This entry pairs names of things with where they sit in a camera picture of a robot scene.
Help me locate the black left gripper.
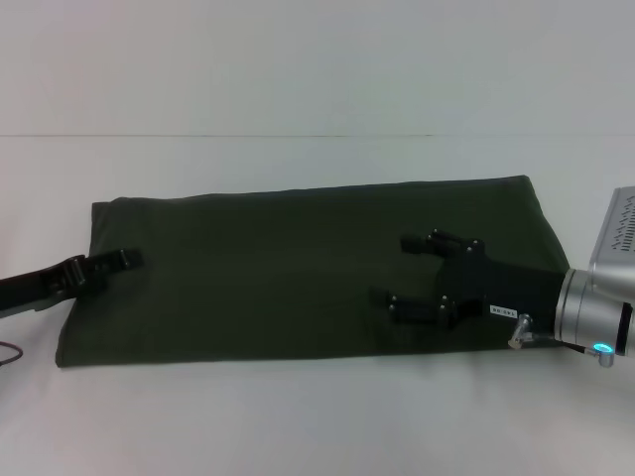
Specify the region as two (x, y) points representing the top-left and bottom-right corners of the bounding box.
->
(0, 247), (146, 318)

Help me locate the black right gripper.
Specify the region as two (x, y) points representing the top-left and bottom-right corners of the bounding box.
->
(369, 227), (571, 339)

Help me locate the dark green t-shirt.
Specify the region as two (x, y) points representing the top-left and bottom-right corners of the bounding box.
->
(54, 173), (571, 371)

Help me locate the silver right wrist cable connector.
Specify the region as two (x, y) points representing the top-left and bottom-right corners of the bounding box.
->
(507, 314), (536, 351)

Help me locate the dark left wrist cable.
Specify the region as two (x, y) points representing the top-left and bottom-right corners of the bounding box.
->
(0, 340), (25, 367)

